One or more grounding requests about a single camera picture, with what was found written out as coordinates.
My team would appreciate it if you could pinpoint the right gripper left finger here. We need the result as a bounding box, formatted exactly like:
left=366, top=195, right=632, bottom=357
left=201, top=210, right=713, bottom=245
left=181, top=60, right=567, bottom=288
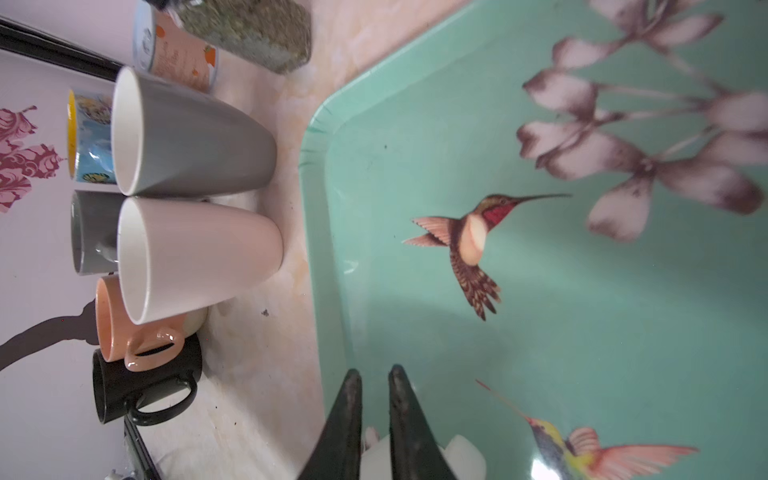
left=297, top=369, right=363, bottom=480

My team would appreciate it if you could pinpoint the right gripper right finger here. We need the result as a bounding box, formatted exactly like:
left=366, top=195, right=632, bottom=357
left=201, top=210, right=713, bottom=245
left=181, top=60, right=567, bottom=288
left=388, top=365, right=456, bottom=480

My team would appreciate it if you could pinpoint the white teapot shaped mug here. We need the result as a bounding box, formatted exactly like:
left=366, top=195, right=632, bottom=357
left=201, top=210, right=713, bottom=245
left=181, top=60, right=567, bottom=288
left=360, top=426, right=487, bottom=480

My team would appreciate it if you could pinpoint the peach orange mug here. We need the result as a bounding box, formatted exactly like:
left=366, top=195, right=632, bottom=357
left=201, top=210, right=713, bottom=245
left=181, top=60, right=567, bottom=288
left=95, top=275, right=209, bottom=372

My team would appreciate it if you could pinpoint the black mug white inside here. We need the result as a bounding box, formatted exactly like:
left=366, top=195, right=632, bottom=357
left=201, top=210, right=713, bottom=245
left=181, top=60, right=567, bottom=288
left=92, top=335, right=203, bottom=426

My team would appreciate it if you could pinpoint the pale pink mug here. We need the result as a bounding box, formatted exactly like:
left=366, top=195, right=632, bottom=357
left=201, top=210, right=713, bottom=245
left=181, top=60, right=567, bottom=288
left=117, top=197, right=283, bottom=325

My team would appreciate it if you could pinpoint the green floral tray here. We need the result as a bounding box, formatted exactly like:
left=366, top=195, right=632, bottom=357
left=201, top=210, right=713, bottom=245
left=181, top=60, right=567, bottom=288
left=299, top=1, right=767, bottom=479

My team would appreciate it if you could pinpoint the dark grey mug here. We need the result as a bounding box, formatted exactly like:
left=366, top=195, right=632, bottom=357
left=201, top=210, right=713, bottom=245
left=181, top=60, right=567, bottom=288
left=70, top=190, right=125, bottom=276

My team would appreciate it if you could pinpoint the light grey mug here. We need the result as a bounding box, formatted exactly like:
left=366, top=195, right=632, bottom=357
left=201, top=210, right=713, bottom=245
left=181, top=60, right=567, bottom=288
left=111, top=67, right=277, bottom=197

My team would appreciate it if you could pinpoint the blue iridescent mug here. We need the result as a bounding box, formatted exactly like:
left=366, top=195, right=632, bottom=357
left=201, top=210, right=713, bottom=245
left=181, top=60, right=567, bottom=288
left=67, top=90, right=116, bottom=185

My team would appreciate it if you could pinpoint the glass spice jar black lid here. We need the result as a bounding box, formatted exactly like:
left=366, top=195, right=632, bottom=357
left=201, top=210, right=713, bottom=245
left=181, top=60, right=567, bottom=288
left=149, top=0, right=312, bottom=74

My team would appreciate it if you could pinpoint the white pink tape roll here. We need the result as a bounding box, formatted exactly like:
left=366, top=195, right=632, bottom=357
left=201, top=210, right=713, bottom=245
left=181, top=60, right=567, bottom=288
left=132, top=1, right=219, bottom=93

